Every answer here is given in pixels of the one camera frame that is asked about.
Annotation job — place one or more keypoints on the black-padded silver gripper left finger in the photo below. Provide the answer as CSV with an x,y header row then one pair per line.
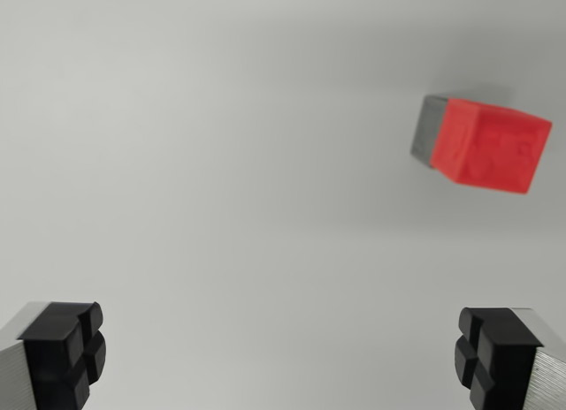
x,y
48,357

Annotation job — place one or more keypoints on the grey cube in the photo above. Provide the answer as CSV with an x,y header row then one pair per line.
x,y
426,129

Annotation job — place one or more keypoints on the black-padded silver gripper right finger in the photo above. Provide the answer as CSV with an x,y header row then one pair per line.
x,y
499,357

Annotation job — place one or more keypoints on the red studded cube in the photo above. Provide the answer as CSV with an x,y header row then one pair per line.
x,y
491,147

